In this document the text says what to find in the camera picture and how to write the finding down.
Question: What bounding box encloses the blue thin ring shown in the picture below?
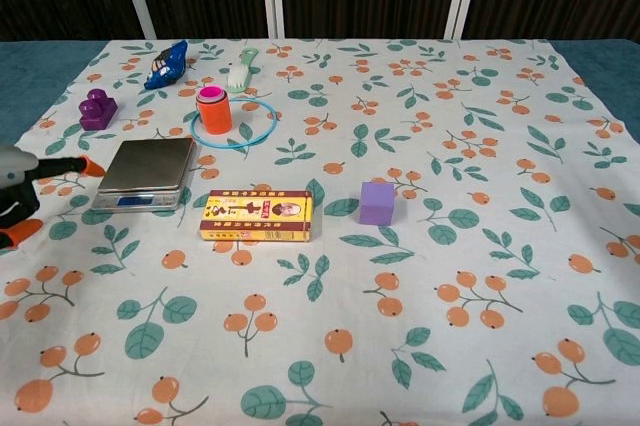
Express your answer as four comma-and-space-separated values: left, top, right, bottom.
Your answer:
189, 99, 280, 151

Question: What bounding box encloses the purple foam cube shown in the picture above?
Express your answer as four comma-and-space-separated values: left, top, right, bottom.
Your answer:
358, 181, 397, 226

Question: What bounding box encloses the floral print tablecloth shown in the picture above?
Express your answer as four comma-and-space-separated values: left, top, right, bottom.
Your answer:
0, 38, 640, 426

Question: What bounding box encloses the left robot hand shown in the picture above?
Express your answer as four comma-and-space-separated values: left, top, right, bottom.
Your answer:
0, 145, 107, 253

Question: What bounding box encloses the purple toy brick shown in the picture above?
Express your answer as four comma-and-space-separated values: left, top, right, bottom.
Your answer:
78, 88, 120, 133

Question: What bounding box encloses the blue snack packet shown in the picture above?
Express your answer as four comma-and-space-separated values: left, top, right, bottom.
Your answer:
143, 39, 190, 92

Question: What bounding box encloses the green cleaning brush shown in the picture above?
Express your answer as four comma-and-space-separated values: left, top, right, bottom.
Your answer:
227, 47, 261, 95

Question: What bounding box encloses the yellow printed box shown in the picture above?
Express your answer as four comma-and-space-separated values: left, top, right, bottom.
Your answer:
199, 189, 315, 244

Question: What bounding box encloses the orange cup with pink top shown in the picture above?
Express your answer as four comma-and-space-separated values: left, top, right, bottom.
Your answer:
195, 86, 234, 136

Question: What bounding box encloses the silver digital kitchen scale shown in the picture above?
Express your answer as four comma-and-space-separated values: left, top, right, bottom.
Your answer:
89, 138, 200, 213

